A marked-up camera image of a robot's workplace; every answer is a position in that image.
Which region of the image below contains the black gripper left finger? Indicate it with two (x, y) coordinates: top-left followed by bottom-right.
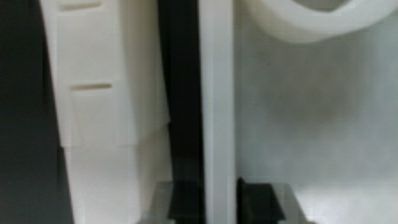
(145, 180), (207, 224)

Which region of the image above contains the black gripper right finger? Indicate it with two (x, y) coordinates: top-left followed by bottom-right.
(235, 177), (319, 224)

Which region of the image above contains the white desk tabletop panel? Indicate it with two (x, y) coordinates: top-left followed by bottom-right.
(200, 0), (398, 224)

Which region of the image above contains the white L-shaped obstacle fence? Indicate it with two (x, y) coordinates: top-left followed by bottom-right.
(40, 0), (173, 224)

